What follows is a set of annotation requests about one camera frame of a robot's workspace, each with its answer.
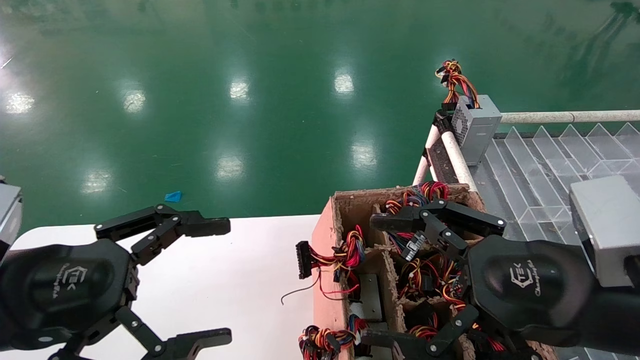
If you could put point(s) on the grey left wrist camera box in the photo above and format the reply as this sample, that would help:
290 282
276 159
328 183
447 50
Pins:
9 215

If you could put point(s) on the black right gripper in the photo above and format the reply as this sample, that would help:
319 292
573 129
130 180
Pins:
530 285

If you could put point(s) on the brown cardboard divider box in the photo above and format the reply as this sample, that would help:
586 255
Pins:
325 280

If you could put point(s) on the dark rack strip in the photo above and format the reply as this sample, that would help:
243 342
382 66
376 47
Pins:
442 162

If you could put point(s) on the white frame pipe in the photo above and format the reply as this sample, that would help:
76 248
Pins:
457 160
550 117
425 157

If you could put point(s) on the black pipe joint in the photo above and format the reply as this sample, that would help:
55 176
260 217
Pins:
442 122

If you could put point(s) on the blue scrap of paper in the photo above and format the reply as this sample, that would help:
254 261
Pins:
173 196

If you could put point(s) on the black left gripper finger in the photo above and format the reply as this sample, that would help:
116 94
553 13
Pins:
195 342

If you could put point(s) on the clear ribbed plastic sheet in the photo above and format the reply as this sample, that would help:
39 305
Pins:
540 170

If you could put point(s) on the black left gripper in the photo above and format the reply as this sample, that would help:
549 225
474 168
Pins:
50 290

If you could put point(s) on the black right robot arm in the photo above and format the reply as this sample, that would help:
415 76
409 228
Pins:
620 320

